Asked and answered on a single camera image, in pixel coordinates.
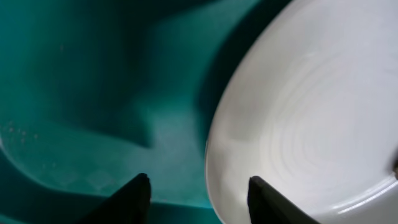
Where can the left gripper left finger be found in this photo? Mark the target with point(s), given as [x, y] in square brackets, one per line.
[129, 205]

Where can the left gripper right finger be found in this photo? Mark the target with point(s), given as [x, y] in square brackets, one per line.
[268, 206]

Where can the grey round plate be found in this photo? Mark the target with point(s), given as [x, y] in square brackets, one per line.
[312, 109]

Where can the brown food scrap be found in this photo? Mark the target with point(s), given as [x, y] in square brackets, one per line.
[395, 169]

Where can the teal serving tray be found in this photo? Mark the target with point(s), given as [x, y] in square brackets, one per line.
[95, 92]

